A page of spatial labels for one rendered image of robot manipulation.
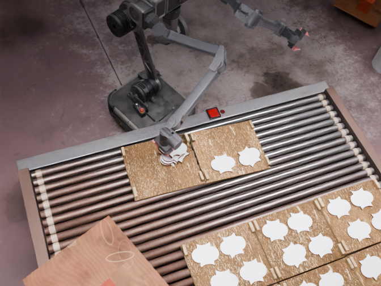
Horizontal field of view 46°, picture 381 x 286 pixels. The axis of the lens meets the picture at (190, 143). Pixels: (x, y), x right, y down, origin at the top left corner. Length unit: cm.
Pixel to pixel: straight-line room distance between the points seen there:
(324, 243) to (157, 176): 99
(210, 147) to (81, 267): 102
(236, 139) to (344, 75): 217
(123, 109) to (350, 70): 233
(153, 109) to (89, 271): 174
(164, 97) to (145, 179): 132
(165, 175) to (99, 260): 63
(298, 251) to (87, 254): 110
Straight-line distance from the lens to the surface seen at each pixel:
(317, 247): 257
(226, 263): 241
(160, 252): 241
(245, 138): 276
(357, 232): 269
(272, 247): 249
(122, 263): 226
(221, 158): 264
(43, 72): 427
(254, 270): 242
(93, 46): 444
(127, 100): 371
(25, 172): 262
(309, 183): 275
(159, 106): 365
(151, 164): 259
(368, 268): 264
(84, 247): 230
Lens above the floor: 321
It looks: 58 degrees down
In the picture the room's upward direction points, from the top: 11 degrees clockwise
